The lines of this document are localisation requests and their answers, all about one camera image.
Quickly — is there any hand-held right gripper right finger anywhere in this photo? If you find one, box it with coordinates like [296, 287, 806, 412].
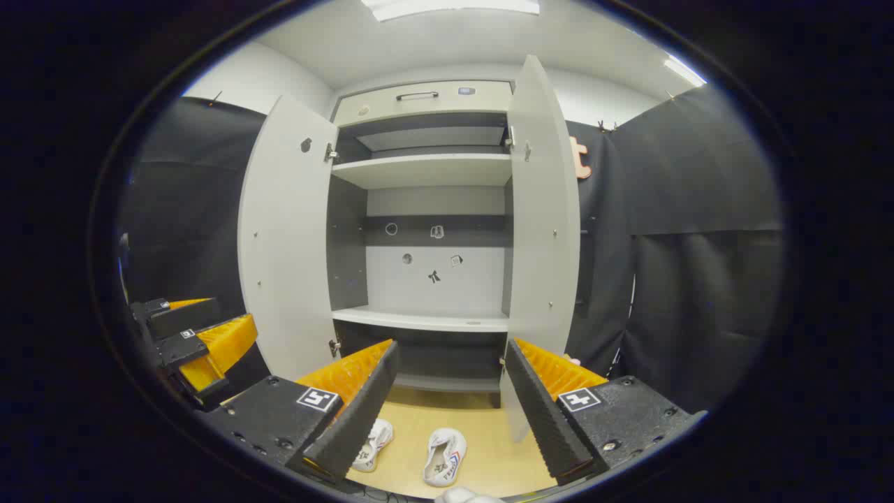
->
[503, 338, 708, 486]

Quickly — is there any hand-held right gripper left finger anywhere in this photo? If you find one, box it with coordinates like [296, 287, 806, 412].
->
[198, 340, 400, 483]

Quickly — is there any white shoe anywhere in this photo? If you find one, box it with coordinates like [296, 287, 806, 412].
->
[351, 419, 395, 473]
[423, 428, 468, 488]

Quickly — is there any grey cabinet door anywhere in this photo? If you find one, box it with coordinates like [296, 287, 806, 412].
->
[499, 54, 582, 444]
[237, 94, 341, 384]

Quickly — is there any grey shoe cabinet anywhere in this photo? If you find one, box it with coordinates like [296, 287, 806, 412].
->
[327, 79, 518, 409]

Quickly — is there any grey cabinet drawer front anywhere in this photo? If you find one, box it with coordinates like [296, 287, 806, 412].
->
[334, 80, 514, 128]

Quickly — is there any black backdrop cloth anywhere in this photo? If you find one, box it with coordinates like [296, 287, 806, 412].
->
[564, 84, 784, 414]
[119, 96, 270, 392]

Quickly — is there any ceiling light panel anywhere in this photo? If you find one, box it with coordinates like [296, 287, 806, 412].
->
[662, 54, 708, 88]
[361, 0, 541, 22]

